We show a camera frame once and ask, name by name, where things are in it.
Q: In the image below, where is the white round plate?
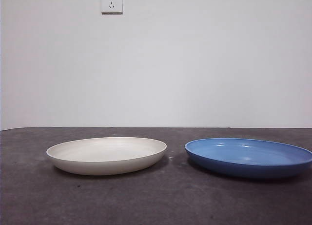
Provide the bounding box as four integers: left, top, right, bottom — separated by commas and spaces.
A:
46, 136, 168, 176

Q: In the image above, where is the blue round plate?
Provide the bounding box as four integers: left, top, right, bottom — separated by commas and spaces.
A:
184, 137, 312, 179

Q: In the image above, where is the white wall socket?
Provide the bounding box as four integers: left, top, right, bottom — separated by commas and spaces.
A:
101, 0, 123, 15

